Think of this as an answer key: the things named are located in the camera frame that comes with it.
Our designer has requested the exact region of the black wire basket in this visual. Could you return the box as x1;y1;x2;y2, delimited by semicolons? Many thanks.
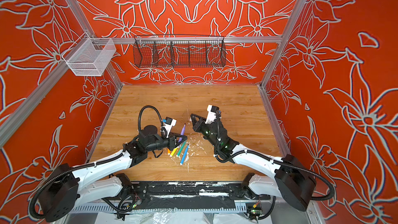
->
133;35;227;68

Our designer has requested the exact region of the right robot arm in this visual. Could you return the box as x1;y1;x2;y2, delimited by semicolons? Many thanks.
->
190;114;335;212

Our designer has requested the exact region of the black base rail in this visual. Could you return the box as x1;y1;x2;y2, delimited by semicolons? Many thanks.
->
104;181;271;211

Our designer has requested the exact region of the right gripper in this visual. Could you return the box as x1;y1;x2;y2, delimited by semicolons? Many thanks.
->
193;112;223;149

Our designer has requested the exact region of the green highlighter pen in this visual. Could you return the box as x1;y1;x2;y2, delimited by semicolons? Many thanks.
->
176;141;186;157

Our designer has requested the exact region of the purple highlighter pen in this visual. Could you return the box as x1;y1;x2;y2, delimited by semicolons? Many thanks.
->
178;123;186;143

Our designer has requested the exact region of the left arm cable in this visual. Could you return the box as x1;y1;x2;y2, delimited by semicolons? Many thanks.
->
138;105;163;134

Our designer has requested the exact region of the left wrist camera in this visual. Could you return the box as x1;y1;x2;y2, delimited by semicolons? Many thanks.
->
161;117;177;138

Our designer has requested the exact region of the white mesh basket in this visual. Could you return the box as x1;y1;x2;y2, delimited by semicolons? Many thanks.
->
61;32;116;77

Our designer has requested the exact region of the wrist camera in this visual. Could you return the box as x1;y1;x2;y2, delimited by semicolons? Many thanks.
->
205;105;219;124
161;117;177;138

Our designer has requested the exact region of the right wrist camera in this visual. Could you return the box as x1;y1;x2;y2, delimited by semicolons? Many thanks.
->
205;105;219;124

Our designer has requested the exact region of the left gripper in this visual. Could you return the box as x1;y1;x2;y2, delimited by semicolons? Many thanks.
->
146;132;188;153

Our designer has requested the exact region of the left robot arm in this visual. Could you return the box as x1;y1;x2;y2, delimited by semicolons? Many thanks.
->
28;125;188;223

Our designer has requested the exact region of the blue highlighter pen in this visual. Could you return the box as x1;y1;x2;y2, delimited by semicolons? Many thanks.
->
180;144;189;166

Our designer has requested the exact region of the yellow highlighter pen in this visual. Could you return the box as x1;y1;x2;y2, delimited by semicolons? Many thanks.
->
170;146;180;157

